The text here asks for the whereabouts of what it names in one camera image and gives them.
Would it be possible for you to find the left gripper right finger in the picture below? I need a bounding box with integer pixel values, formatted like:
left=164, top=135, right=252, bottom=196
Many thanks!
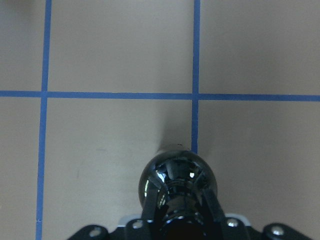
left=197, top=174, right=225, bottom=240

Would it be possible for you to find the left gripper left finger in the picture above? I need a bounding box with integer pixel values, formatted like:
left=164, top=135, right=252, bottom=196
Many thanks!
left=142, top=182, right=162, bottom=240

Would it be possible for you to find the dark glass wine bottle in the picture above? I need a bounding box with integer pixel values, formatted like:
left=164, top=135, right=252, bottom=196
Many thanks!
left=138, top=150, right=216, bottom=240

